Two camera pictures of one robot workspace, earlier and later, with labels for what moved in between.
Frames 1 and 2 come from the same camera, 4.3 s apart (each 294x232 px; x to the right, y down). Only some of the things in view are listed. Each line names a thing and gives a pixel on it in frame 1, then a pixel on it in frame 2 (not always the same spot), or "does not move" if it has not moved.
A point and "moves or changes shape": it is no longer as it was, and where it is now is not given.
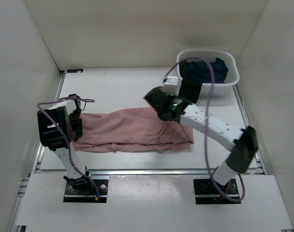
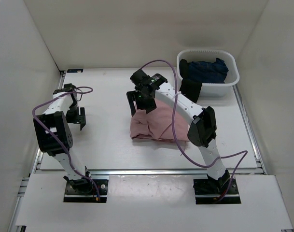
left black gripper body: (76, 123) → (72, 116)
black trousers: (189, 89) does not move
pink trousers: (145, 130) moves or changes shape
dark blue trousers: (201, 70) does not move
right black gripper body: (171, 96) → (144, 103)
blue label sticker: (75, 70) does not move
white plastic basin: (219, 90) does not move
